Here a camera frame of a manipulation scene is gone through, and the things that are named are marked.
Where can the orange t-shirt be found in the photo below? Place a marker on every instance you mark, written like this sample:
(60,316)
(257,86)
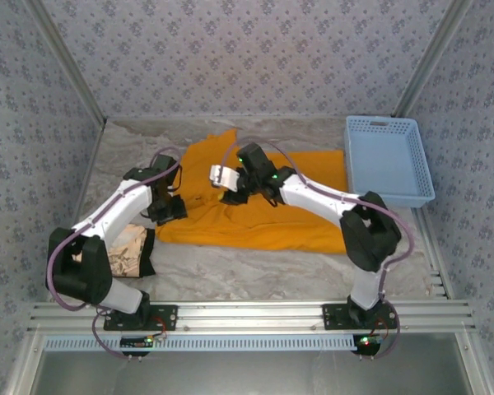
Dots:
(251,230)

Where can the beige printed t-shirt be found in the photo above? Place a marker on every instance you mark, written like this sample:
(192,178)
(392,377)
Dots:
(127,251)

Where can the light blue plastic basket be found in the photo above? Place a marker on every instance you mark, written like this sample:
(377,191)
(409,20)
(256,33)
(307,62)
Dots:
(387,160)

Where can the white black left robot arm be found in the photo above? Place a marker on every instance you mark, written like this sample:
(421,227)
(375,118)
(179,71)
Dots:
(115,210)

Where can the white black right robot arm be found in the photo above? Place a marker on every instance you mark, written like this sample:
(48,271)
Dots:
(317,197)

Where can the grey metal panel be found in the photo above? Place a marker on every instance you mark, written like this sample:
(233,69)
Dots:
(251,374)

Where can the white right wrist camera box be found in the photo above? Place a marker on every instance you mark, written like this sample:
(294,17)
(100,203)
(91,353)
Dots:
(226,177)

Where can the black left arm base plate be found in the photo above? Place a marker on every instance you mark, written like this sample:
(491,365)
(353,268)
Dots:
(169,317)

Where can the long aluminium mounting rail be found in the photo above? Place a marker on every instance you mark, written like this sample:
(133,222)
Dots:
(251,312)

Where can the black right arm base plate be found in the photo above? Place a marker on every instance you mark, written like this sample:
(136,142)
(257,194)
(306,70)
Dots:
(333,317)

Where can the aluminium frame post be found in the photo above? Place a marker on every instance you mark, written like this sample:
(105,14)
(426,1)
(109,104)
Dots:
(61,49)
(433,53)

